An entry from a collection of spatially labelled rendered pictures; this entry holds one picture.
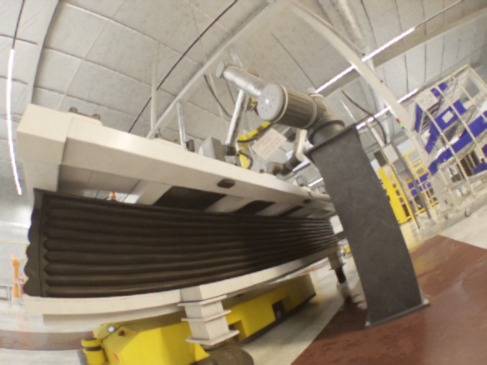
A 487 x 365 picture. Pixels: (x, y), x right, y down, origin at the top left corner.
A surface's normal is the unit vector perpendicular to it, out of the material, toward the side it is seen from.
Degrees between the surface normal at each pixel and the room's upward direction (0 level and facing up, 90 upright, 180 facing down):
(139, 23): 176
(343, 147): 90
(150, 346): 90
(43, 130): 90
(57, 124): 90
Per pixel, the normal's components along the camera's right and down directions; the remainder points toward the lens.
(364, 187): -0.58, -0.20
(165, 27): 0.31, 0.84
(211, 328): 0.71, -0.46
